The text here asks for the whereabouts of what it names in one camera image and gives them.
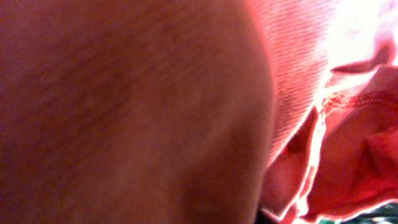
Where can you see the red t-shirt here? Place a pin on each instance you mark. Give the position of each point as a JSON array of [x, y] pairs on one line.
[[198, 111]]

